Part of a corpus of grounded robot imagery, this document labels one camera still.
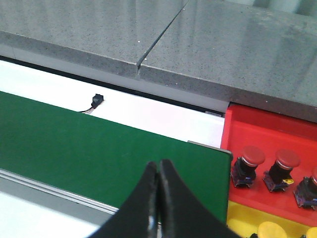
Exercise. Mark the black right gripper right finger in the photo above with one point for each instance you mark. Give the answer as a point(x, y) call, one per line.
point(182, 214)

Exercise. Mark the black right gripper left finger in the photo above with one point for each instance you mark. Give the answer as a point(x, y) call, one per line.
point(137, 217)

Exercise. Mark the red mushroom push button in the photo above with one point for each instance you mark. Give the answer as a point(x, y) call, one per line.
point(243, 171)

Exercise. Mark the yellow mushroom push button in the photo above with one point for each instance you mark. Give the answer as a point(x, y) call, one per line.
point(269, 230)

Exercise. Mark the yellow plastic tray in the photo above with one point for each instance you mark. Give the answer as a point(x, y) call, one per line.
point(245, 220)

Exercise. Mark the green conveyor belt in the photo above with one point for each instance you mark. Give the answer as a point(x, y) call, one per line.
point(100, 159)

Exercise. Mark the red plastic tray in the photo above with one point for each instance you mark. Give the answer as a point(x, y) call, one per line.
point(246, 126)

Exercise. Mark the grey stone shelf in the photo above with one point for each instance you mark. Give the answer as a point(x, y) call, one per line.
point(205, 53)

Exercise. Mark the aluminium conveyor frame rail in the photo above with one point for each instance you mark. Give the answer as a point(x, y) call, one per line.
point(40, 186)

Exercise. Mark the black sensor with cable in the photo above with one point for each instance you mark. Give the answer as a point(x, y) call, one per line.
point(96, 101)

